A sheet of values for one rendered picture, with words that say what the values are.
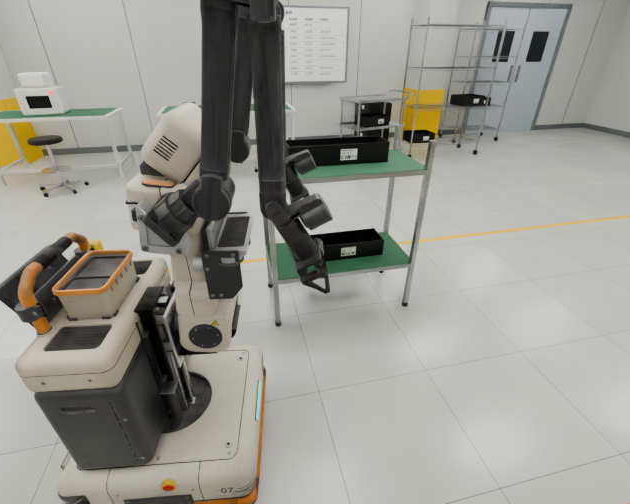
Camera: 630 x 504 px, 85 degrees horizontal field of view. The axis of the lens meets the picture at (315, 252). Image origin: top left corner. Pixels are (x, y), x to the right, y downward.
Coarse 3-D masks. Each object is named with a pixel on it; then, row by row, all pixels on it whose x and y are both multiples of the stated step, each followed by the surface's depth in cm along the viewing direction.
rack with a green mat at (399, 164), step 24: (432, 144) 179; (336, 168) 187; (360, 168) 187; (384, 168) 187; (408, 168) 187; (384, 240) 242; (288, 264) 214; (336, 264) 215; (360, 264) 215; (384, 264) 215; (408, 264) 216; (408, 288) 226
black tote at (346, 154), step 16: (288, 144) 197; (304, 144) 199; (320, 144) 201; (336, 144) 203; (352, 144) 188; (368, 144) 190; (384, 144) 192; (320, 160) 189; (336, 160) 191; (352, 160) 193; (368, 160) 195; (384, 160) 197
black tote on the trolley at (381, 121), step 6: (360, 114) 499; (366, 114) 503; (372, 114) 508; (378, 114) 509; (384, 114) 497; (360, 120) 487; (366, 120) 474; (372, 120) 478; (378, 120) 483; (384, 120) 488; (366, 126) 478; (372, 126) 483; (378, 126) 488
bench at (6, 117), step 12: (84, 108) 475; (96, 108) 473; (108, 108) 473; (120, 108) 475; (0, 120) 400; (12, 120) 402; (24, 120) 405; (36, 120) 408; (48, 120) 410; (60, 120) 413; (108, 120) 430; (120, 120) 486; (12, 132) 464; (108, 132) 433; (24, 156) 483; (132, 156) 512; (72, 168) 444; (84, 168) 447; (96, 168) 451; (120, 168) 457; (0, 180) 433
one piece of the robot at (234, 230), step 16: (224, 224) 107; (240, 224) 107; (208, 240) 92; (224, 240) 98; (240, 240) 98; (208, 256) 92; (224, 256) 92; (240, 256) 94; (208, 272) 94; (224, 272) 95; (240, 272) 95; (208, 288) 97; (224, 288) 98; (240, 288) 98
